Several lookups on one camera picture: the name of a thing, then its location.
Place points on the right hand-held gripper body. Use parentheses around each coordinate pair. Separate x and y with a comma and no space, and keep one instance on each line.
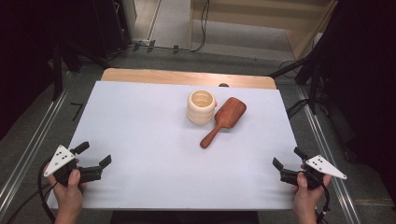
(323,166)

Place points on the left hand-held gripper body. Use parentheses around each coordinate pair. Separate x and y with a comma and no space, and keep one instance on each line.
(59,160)

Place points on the brown wooden hairbrush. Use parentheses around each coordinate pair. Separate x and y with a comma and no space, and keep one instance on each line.
(229,113)

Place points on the cream ribbed cup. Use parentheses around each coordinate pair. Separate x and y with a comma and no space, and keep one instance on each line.
(200,113)

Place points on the person's right hand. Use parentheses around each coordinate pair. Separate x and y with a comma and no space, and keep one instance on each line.
(306,199)

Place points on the person's left hand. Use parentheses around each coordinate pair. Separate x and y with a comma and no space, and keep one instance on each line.
(69,197)

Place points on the white board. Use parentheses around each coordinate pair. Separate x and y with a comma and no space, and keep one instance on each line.
(149,149)

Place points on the black metal stand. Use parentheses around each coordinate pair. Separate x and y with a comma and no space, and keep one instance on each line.
(57,71)

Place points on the dark clothing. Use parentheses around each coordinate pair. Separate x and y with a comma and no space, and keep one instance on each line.
(186,218)

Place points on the light wooden table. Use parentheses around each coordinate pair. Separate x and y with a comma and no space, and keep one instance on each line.
(162,76)

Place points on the black cabinet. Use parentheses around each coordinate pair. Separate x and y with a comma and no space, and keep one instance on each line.
(110,25)

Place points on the light wooden cabinet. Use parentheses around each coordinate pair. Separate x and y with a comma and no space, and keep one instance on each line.
(267,15)

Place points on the metal floor rail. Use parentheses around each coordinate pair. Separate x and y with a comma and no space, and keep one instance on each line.
(327,149)
(28,152)

